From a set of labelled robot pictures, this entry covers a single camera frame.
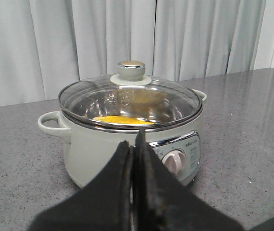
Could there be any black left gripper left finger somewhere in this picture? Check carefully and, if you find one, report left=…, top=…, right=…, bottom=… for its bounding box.
left=28, top=141, right=132, bottom=231

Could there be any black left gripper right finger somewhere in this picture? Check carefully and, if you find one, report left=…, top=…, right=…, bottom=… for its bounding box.
left=133, top=128, right=244, bottom=231

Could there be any yellow toy corn cob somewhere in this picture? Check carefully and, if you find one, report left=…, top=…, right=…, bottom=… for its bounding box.
left=92, top=115, right=154, bottom=125

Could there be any glass pot lid with knob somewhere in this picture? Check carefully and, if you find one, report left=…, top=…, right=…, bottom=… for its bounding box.
left=58, top=61, right=204, bottom=130

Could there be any pale green electric cooking pot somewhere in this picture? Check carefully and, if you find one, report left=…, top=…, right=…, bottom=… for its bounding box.
left=38, top=90, right=207, bottom=187

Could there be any white pleated curtain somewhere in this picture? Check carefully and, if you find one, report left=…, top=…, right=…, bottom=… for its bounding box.
left=0, top=0, right=274, bottom=106

